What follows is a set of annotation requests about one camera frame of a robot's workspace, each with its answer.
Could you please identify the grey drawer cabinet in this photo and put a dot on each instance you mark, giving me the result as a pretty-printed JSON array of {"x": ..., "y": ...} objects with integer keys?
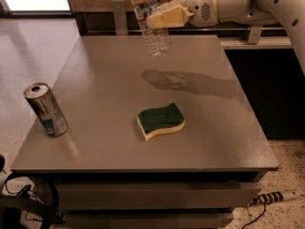
[{"x": 166, "y": 143}]

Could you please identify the left metal bracket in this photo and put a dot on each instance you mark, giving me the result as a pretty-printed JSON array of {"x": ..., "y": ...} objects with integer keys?
[{"x": 119, "y": 17}]

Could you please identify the silver blue drink can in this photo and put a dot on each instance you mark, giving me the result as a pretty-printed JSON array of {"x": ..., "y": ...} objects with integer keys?
[{"x": 45, "y": 106}]

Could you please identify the green yellow sponge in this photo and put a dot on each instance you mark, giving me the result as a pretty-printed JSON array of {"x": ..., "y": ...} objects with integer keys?
[{"x": 160, "y": 121}]

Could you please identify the metal bracket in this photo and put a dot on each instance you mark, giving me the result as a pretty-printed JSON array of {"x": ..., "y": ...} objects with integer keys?
[
  {"x": 253, "y": 34},
  {"x": 119, "y": 17}
]

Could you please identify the right metal bracket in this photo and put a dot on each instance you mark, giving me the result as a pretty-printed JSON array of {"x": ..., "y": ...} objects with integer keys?
[{"x": 253, "y": 34}]

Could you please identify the clear plastic water bottle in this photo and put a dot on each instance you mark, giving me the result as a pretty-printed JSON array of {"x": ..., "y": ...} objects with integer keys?
[{"x": 157, "y": 40}]

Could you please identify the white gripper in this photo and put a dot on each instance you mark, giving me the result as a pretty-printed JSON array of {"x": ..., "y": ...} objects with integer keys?
[{"x": 202, "y": 8}]

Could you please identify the white power strip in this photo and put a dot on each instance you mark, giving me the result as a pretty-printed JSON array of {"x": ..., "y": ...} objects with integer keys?
[{"x": 274, "y": 197}]

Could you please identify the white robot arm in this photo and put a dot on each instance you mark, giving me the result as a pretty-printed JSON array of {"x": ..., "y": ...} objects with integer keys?
[{"x": 290, "y": 14}]

